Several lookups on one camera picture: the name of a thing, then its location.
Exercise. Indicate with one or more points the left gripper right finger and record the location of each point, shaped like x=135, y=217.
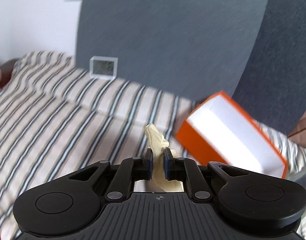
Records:
x=188, y=172

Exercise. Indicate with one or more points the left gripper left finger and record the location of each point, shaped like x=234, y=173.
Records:
x=126, y=174

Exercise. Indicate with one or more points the cream yellow cloth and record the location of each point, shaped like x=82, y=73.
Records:
x=157, y=143

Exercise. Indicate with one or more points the orange cardboard box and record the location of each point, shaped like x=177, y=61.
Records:
x=220, y=130

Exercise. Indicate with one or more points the striped bed cover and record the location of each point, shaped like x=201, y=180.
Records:
x=61, y=131

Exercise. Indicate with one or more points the small digital clock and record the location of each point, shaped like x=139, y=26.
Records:
x=102, y=67

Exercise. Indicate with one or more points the clear green storage box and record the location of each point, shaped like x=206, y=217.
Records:
x=299, y=178

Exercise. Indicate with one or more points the dark grey headboard panel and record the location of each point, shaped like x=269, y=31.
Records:
x=272, y=88

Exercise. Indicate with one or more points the light grey headboard panel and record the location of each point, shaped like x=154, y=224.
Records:
x=192, y=48

